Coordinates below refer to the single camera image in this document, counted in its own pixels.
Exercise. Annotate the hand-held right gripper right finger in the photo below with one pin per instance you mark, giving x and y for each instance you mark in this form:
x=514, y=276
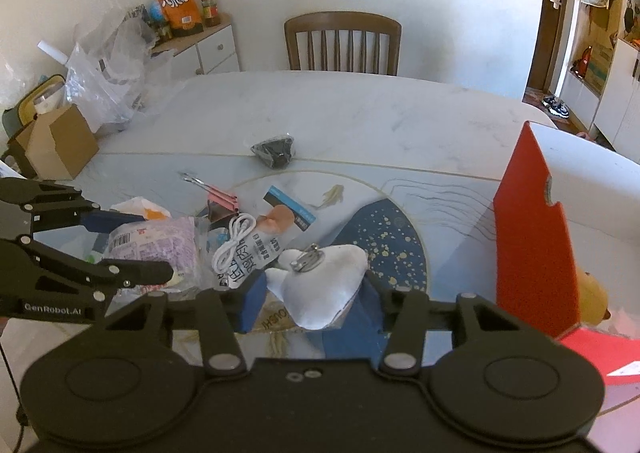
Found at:
x=372, y=305

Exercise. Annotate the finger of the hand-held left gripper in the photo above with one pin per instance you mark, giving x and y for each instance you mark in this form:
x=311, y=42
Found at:
x=145, y=274
x=112, y=222

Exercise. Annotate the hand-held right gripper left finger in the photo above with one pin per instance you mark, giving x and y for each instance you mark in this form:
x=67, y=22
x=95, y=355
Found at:
x=252, y=300

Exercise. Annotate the purple snack packet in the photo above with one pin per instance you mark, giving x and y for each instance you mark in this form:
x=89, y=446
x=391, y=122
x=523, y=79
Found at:
x=155, y=240

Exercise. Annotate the white plush pouch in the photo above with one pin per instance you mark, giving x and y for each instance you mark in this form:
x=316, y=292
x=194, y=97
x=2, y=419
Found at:
x=325, y=290

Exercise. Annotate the white squeeze pouch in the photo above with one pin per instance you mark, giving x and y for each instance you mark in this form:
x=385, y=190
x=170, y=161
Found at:
x=292, y=210

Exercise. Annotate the pink binder clip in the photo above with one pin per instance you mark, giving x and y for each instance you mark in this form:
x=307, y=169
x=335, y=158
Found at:
x=222, y=197

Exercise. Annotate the red storage box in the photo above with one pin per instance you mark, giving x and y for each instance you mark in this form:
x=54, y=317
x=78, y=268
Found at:
x=530, y=233

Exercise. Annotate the marble desktop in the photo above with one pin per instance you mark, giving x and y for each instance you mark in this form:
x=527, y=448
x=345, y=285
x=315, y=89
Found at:
x=375, y=108

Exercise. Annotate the orange and white wrapper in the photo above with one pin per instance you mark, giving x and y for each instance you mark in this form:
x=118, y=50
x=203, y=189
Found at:
x=142, y=208

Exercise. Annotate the brown cardboard box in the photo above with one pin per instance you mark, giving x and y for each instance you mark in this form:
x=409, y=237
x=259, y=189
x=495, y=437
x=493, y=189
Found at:
x=60, y=143

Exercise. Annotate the green and yellow bag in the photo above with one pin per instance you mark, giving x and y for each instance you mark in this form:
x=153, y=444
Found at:
x=25, y=105

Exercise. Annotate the clear plastic bags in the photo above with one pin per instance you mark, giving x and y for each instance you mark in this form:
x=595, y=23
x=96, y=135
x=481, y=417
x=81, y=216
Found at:
x=107, y=73

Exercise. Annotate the black plastic packet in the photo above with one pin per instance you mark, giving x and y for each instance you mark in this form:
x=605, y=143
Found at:
x=272, y=149

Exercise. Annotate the white paper roll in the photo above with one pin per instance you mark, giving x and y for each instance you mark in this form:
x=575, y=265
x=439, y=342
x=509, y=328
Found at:
x=52, y=51

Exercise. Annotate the white side cabinet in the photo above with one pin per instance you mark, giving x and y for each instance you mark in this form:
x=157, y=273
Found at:
x=215, y=50

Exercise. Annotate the blue packet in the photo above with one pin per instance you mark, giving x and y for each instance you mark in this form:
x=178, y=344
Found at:
x=152, y=12

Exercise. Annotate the yellow plush toy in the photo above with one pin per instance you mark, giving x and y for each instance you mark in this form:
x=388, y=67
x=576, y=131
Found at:
x=592, y=298

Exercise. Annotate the orange snack bag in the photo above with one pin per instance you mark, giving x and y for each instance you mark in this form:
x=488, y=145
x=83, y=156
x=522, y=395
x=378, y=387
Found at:
x=179, y=5

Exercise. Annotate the glass jar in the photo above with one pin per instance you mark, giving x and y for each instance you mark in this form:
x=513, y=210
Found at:
x=209, y=10

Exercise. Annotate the dark sneakers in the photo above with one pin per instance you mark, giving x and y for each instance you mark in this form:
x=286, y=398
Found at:
x=555, y=105

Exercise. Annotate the pink slippers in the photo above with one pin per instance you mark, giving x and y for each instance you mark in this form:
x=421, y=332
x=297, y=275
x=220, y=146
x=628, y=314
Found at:
x=583, y=134

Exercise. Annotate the wooden chair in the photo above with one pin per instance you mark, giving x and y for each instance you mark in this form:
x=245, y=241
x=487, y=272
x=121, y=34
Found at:
x=342, y=23

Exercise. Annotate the white shoe cabinet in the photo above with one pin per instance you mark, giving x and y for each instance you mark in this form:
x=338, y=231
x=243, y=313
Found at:
x=620, y=98

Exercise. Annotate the wooden door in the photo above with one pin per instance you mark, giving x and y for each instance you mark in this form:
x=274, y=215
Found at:
x=555, y=33

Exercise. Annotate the printed cardboard carton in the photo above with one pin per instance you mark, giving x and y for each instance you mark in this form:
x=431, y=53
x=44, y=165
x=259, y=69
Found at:
x=599, y=64

